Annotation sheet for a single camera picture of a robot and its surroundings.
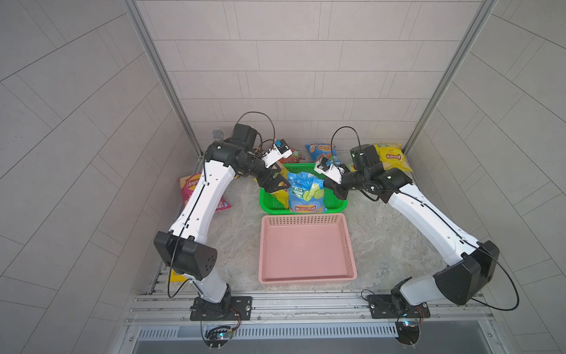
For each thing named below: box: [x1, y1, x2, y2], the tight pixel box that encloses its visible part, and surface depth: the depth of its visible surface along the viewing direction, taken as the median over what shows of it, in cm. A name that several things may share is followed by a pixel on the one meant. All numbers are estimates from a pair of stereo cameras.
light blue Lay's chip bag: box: [287, 171, 327, 214], surface depth 72 cm
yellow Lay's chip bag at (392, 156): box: [374, 143, 413, 172], surface depth 110 cm
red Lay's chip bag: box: [284, 148, 306, 164], surface depth 107 cm
